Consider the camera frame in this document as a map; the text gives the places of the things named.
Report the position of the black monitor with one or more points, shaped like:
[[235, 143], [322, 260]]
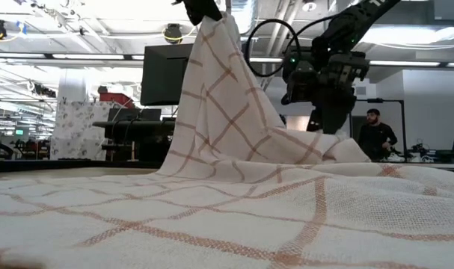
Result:
[[163, 74]]

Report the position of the black desk with laptops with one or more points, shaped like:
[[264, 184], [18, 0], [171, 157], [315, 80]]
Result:
[[137, 129]]

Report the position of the white patterned partition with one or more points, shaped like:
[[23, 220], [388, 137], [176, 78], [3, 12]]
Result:
[[73, 127]]

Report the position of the black ceiling device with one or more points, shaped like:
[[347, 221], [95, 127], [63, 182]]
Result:
[[172, 33]]

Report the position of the black metal table frame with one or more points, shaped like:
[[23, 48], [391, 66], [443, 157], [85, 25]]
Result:
[[62, 165]]

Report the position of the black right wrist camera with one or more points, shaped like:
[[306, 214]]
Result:
[[299, 82]]

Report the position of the white checked kitchen towel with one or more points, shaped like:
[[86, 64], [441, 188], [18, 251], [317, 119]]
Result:
[[226, 209]]

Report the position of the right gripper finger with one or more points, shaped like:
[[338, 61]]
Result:
[[314, 121], [337, 112]]

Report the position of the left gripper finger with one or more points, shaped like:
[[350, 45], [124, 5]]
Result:
[[196, 13], [213, 9]]

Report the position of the red box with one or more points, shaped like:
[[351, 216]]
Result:
[[114, 98]]

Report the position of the person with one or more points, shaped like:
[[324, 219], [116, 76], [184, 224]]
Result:
[[376, 138]]

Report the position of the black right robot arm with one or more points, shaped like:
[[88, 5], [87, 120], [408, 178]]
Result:
[[354, 22]]

